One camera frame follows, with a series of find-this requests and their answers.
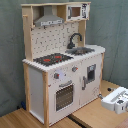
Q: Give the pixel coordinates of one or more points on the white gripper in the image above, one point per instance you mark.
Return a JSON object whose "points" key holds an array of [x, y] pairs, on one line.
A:
{"points": [[116, 101]]}

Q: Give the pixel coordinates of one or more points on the white oven door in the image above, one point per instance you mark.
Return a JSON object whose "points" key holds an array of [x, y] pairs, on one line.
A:
{"points": [[63, 100]]}

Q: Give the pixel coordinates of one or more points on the wooden toy kitchen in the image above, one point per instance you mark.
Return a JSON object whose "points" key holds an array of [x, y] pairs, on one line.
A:
{"points": [[47, 40]]}

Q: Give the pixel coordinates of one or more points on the white cupboard door grey dispenser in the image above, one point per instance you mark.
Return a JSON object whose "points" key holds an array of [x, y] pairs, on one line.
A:
{"points": [[90, 79]]}

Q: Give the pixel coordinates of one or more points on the right stove knob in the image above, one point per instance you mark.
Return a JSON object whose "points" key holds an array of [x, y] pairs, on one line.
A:
{"points": [[74, 69]]}

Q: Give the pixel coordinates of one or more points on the stove knob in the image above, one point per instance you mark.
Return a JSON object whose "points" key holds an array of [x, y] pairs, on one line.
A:
{"points": [[56, 75], [74, 69]]}

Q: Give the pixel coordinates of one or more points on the left stove knob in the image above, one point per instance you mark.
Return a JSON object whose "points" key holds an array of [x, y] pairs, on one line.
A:
{"points": [[56, 75]]}

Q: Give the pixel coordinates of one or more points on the black stovetop red burners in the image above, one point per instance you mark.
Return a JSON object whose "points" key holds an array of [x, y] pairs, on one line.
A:
{"points": [[52, 59]]}

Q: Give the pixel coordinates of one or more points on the white toy microwave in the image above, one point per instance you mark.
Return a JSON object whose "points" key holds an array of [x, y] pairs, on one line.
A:
{"points": [[78, 12]]}

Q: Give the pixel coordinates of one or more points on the grey range hood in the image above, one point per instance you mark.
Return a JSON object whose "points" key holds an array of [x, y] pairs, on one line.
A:
{"points": [[48, 18]]}

